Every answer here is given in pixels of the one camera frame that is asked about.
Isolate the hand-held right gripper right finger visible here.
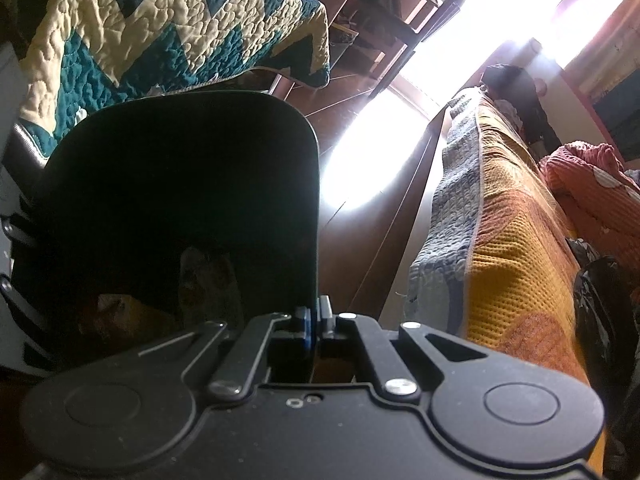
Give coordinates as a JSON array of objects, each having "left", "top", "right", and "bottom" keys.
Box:
[{"left": 319, "top": 296, "right": 488, "bottom": 398}]

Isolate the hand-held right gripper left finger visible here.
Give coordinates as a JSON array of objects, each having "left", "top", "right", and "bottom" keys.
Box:
[{"left": 137, "top": 306, "right": 315, "bottom": 400}]

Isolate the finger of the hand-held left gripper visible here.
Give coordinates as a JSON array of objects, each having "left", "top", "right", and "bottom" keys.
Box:
[{"left": 0, "top": 210, "right": 53, "bottom": 373}]

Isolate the yellow wrapper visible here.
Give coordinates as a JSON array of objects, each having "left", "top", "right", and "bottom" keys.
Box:
[{"left": 80, "top": 292, "right": 168, "bottom": 342}]

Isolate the dark green deer-print trash bin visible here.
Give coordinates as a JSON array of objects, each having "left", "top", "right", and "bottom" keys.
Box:
[{"left": 10, "top": 90, "right": 321, "bottom": 382}]

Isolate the wooden bed base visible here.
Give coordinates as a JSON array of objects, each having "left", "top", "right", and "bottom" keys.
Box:
[{"left": 320, "top": 107, "right": 451, "bottom": 328}]

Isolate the teal and cream zigzag quilt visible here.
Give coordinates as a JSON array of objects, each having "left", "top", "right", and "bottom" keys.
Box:
[{"left": 15, "top": 0, "right": 331, "bottom": 156}]

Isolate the orange patchwork quilt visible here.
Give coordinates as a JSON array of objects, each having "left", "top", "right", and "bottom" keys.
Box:
[{"left": 407, "top": 92, "right": 608, "bottom": 396}]

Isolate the black plastic bag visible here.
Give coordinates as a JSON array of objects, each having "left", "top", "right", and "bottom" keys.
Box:
[{"left": 567, "top": 237, "right": 640, "bottom": 480}]

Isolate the pink orange blanket bundle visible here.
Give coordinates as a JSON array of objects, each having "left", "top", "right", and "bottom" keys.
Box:
[{"left": 540, "top": 142, "right": 640, "bottom": 261}]

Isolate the wooden desk with chair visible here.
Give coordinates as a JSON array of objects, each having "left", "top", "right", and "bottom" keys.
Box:
[{"left": 325, "top": 0, "right": 466, "bottom": 96}]

